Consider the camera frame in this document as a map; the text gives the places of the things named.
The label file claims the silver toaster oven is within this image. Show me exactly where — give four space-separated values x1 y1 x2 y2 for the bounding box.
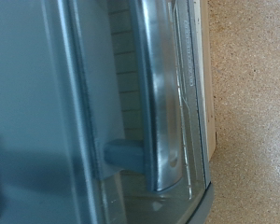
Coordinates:
0 0 215 224

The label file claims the wire oven rack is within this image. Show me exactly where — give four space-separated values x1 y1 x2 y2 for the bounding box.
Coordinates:
106 7 146 143

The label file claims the glass oven door with handle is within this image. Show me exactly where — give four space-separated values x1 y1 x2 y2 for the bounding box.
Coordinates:
43 0 213 224

